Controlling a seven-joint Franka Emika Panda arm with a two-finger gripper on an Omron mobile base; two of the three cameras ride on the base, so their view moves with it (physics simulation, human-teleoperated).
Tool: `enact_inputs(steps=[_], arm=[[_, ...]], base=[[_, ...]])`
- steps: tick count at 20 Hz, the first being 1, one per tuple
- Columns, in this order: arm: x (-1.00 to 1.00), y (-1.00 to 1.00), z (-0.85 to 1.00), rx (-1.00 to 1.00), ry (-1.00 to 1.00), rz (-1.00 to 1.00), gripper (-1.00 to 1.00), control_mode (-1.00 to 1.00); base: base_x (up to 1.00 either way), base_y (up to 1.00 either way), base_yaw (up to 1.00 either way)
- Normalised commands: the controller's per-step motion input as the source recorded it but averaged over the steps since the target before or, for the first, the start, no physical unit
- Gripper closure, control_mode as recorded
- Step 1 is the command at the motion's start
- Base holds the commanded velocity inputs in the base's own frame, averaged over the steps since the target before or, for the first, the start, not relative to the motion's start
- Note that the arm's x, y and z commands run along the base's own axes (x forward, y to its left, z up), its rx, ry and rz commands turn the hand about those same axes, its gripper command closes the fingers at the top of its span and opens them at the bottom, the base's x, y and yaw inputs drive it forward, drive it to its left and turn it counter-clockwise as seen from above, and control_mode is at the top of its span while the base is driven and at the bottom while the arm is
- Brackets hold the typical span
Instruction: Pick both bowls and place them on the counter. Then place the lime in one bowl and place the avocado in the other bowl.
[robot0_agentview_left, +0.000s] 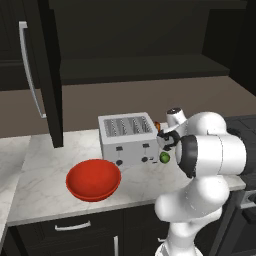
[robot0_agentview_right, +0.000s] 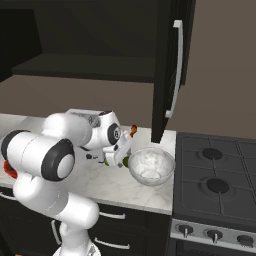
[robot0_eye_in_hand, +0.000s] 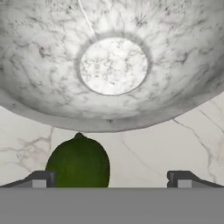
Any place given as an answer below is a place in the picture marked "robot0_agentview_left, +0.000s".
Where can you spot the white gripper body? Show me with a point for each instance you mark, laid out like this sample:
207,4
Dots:
164,141

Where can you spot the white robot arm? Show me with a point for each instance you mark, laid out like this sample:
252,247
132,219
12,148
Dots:
206,156

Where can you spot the green lime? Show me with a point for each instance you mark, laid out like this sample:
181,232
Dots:
164,157

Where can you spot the red bowl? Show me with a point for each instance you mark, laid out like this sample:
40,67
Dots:
93,180

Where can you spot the orange round object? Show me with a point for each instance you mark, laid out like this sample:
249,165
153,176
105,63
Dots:
157,126

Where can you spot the silver four-slot toaster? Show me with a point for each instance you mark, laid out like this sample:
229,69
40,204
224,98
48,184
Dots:
128,145

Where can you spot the black lower cupboard door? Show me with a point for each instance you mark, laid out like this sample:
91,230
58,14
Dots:
83,248
141,233

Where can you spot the black drawer front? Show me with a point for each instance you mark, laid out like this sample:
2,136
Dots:
100,223

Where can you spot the black open upper cupboard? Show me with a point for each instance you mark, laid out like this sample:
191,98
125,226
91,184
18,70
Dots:
140,40

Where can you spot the open black cupboard door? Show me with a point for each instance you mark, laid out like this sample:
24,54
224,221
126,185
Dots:
51,83

